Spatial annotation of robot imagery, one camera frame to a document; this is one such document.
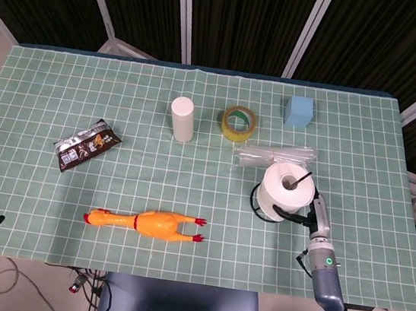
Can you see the brown snack bag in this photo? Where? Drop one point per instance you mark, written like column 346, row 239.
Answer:
column 86, row 147

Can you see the clear plastic straw bundle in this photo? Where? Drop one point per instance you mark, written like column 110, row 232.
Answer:
column 257, row 156

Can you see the yellow packing tape roll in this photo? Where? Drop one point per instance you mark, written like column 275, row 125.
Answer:
column 238, row 133

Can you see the green checked tablecloth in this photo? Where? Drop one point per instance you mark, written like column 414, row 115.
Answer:
column 189, row 183

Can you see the blue grey robot torso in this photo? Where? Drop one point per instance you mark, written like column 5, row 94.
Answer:
column 180, row 309

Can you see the white cylindrical bottle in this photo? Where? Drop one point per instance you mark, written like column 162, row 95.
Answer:
column 182, row 121

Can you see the blue foam cube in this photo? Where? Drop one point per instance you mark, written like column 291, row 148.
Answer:
column 299, row 112

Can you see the yellow rubber chicken toy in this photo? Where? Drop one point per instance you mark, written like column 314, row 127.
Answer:
column 160, row 226

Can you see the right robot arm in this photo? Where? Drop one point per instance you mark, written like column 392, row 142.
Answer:
column 324, row 278

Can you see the white toilet paper roll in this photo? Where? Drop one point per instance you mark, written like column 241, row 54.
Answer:
column 275, row 195

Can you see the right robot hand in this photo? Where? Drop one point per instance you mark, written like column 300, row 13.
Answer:
column 320, row 220

